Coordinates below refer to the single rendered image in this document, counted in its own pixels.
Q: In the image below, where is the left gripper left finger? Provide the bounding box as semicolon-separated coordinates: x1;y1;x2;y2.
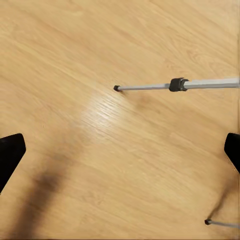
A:
0;133;26;193

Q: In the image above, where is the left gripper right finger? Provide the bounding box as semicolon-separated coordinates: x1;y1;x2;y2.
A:
224;132;240;173

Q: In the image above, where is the camera tripod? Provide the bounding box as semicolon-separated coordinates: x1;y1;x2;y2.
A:
114;77;240;229

